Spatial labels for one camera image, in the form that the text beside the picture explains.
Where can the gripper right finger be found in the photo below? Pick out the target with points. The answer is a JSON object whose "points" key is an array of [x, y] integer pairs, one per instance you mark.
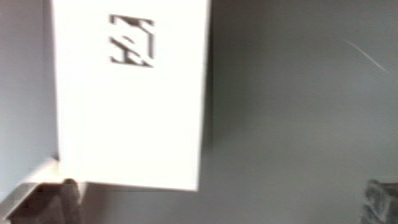
{"points": [[381, 203]]}

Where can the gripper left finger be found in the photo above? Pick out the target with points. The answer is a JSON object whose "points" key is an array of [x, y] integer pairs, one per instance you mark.
{"points": [[51, 207]]}

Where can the white cabinet top block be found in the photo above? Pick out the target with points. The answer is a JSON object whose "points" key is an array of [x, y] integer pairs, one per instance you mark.
{"points": [[102, 90]]}

